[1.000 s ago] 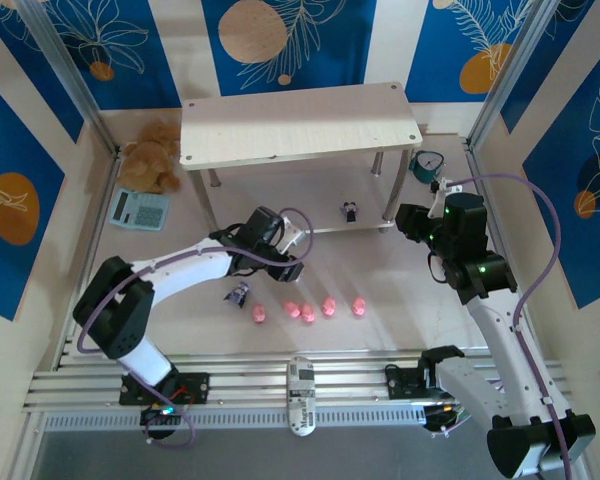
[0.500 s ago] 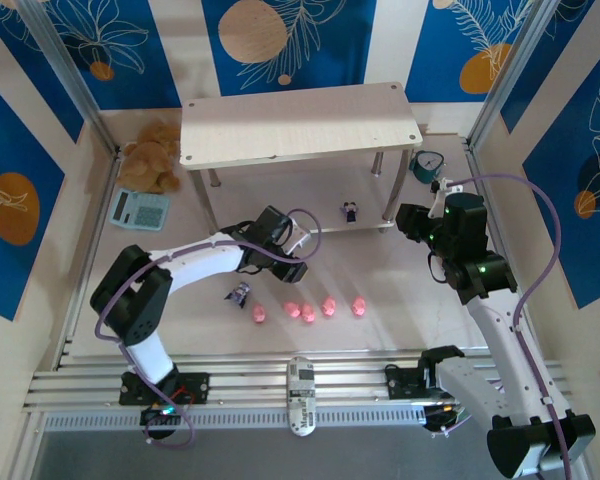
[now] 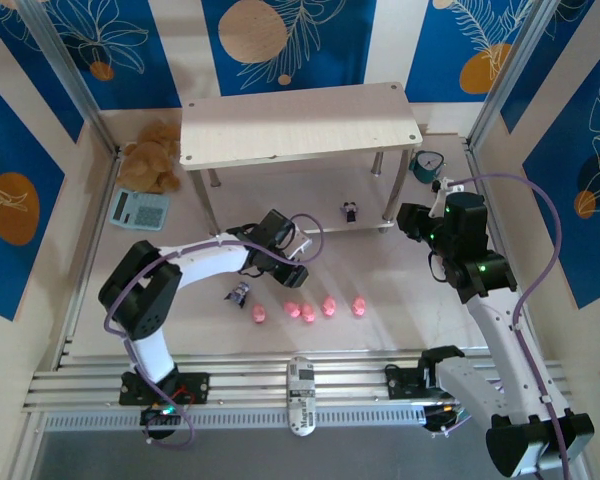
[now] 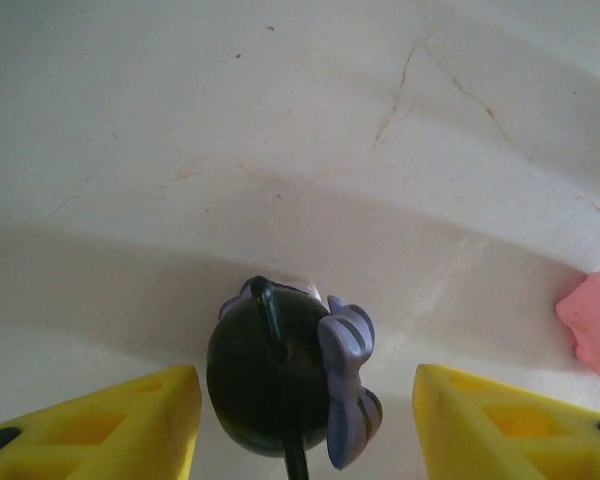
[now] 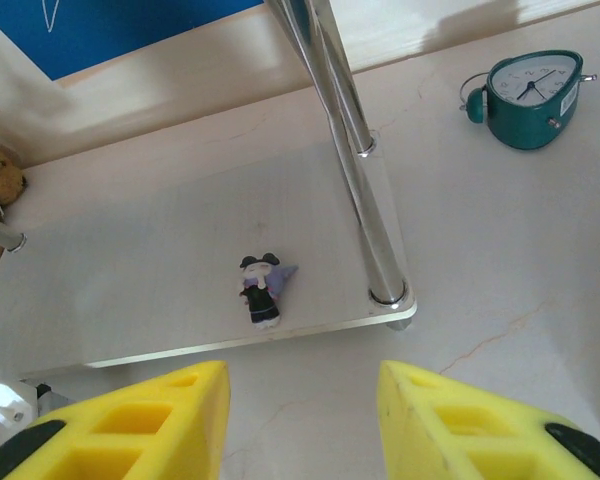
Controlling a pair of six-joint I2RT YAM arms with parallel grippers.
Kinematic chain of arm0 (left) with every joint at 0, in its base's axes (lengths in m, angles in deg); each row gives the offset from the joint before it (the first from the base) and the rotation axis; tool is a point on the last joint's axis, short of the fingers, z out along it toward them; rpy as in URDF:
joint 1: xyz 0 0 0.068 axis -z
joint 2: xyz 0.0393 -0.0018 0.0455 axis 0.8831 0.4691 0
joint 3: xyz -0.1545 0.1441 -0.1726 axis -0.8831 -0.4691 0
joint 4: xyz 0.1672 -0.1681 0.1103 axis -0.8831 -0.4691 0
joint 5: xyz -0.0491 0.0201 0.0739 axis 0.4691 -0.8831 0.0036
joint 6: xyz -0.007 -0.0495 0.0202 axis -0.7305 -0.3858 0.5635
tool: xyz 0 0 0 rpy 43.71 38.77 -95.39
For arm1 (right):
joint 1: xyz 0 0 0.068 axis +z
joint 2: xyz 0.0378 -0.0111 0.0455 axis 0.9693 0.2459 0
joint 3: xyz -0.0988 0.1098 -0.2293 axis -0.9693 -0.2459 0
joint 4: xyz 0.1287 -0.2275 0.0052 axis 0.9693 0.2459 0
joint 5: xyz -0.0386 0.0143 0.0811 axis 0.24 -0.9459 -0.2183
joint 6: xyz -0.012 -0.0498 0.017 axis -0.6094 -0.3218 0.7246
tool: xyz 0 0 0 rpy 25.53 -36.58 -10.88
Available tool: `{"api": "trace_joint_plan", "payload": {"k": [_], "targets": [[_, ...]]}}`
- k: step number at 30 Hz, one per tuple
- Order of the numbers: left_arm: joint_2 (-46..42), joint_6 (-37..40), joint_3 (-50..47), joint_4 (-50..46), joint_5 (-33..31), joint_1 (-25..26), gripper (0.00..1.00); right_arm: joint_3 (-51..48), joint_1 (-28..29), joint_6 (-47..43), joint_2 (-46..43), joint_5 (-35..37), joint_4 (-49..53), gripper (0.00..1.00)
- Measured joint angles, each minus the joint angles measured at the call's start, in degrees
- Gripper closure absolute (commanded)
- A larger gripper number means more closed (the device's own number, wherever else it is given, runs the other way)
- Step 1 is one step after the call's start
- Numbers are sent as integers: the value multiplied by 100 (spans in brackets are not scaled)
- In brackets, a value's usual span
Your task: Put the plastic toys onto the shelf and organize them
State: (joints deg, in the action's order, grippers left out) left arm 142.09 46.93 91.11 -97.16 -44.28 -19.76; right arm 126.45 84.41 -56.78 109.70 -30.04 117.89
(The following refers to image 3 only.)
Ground black horned lavender figurine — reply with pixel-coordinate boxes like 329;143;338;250
223;280;252;307

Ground white two-tier shelf chrome legs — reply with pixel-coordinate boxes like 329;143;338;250
178;81;424;240

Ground teal alarm clock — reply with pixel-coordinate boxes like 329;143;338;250
409;148;447;185

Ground newspaper print pencil case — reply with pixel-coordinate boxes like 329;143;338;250
285;355;317;438

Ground light blue calculator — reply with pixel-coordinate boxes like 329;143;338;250
109;189;173;232

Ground brown plush toy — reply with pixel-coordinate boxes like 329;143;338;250
117;121;183;195

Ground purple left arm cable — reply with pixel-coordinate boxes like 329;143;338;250
103;213;325;451

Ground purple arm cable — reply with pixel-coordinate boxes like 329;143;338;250
424;172;581;474
103;213;325;451

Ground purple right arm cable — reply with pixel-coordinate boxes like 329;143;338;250
424;172;581;474

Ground aluminium rail frame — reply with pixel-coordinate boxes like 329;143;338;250
22;349;566;416

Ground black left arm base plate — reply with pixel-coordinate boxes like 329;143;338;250
118;372;212;407

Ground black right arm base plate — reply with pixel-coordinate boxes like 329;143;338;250
384;366;431;401

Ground white slotted cable duct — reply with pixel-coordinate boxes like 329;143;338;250
42;404;429;432

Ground aluminium corner post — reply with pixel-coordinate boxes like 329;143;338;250
17;0;121;159
467;0;549;151

